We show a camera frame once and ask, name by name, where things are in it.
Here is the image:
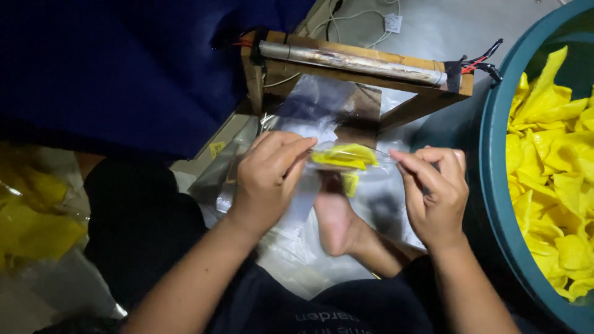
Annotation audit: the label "person's dark shorts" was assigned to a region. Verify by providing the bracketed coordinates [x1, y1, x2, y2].
[84, 155, 214, 311]

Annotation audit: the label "metal sealer bar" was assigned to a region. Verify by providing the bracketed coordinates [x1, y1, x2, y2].
[258, 40, 447, 86]

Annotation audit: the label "dark blue cloth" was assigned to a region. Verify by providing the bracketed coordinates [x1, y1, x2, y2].
[0, 0, 316, 161]

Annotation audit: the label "clear bag of yellow chips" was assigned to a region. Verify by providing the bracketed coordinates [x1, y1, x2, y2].
[310, 141, 395, 173]

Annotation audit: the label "person's foot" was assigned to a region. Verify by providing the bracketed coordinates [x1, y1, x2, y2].
[313, 171, 420, 279]

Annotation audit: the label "heap of yellow chips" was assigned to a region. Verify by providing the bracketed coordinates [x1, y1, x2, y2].
[506, 45, 594, 303]

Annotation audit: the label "teal plastic tub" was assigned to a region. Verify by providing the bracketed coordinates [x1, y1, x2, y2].
[478, 0, 594, 334]

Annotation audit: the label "person's left hand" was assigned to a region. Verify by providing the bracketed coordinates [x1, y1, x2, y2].
[227, 131, 319, 229]

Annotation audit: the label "white power cable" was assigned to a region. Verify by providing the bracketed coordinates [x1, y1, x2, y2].
[263, 0, 401, 89]

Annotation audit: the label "pile of clear plastic bags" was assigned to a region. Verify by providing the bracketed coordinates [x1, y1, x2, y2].
[188, 74, 425, 298]

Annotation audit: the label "wooden heat sealer frame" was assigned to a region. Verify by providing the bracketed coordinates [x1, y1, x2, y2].
[240, 30, 475, 133]

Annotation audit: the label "person's right hand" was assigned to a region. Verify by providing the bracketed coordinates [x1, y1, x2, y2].
[389, 146, 470, 251]

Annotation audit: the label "person's dark shirt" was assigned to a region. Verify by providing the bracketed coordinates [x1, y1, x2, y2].
[206, 255, 564, 334]

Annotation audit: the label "heap of packed chip bags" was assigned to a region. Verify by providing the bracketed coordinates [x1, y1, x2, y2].
[0, 141, 91, 279]

